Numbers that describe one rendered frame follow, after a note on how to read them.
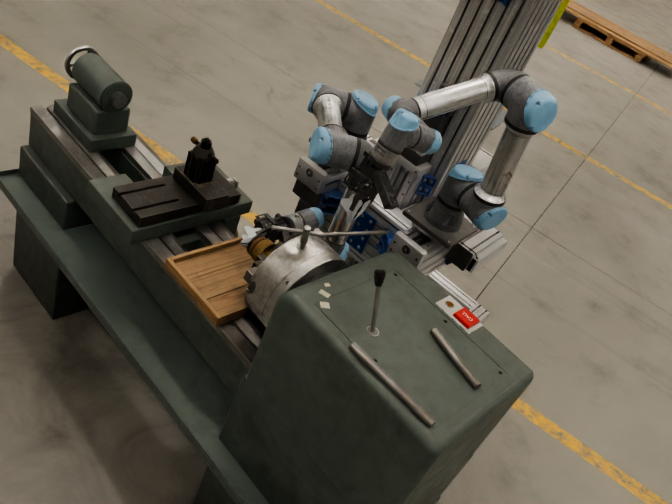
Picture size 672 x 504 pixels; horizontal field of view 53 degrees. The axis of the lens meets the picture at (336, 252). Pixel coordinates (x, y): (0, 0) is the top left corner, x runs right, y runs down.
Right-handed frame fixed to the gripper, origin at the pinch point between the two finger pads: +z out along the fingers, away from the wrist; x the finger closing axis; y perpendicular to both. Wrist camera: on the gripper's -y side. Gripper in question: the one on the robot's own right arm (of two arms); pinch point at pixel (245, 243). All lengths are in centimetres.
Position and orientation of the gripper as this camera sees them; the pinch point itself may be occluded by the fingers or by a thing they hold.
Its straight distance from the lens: 217.8
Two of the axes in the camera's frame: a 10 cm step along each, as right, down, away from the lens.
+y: -6.5, -6.3, 4.2
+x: 3.3, -7.3, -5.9
